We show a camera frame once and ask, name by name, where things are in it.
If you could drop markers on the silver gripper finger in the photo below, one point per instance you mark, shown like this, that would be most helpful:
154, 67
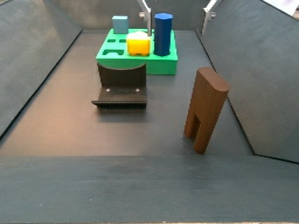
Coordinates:
208, 10
146, 14

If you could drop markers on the brown two-legged peg block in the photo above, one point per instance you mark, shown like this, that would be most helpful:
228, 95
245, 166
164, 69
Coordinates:
209, 95

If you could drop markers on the green shape sorter board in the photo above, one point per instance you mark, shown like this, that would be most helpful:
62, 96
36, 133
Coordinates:
113, 55

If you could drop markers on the blue octagonal prism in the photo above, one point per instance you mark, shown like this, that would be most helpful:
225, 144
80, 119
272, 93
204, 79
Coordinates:
162, 33

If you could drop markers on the light blue cube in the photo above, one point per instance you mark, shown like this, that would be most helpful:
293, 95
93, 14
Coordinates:
121, 24

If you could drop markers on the yellow rounded block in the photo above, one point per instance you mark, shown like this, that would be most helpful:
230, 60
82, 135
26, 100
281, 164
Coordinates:
138, 43

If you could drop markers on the black curved bracket stand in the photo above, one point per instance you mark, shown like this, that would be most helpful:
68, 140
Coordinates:
122, 86

